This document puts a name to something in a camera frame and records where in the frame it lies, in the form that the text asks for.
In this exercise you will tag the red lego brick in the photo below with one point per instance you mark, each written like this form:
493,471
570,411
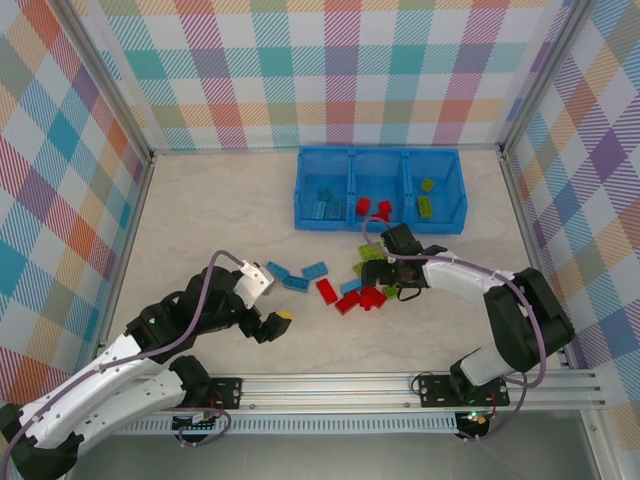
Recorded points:
327,291
368,305
380,216
384,206
376,295
363,205
348,302

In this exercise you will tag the small green lego brick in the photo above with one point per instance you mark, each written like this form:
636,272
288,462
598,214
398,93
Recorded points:
391,293
427,185

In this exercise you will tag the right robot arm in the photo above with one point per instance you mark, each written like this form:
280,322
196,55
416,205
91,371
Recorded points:
530,310

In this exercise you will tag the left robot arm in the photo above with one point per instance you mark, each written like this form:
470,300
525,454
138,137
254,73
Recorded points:
100,370

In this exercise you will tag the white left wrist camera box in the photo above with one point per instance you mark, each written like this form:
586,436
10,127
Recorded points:
255,282

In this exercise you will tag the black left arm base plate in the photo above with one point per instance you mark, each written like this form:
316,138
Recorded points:
227,392

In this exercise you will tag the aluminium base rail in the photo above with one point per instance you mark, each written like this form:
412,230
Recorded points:
325,395

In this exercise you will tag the aluminium side rail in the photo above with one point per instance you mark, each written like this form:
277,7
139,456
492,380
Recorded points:
125,250
530,240

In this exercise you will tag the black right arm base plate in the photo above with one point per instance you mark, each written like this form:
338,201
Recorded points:
435,392

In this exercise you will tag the aluminium rear rail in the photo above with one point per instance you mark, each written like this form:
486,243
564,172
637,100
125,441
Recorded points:
225,150

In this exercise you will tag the aluminium frame post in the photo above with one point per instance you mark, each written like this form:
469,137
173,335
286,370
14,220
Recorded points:
117,85
540,75

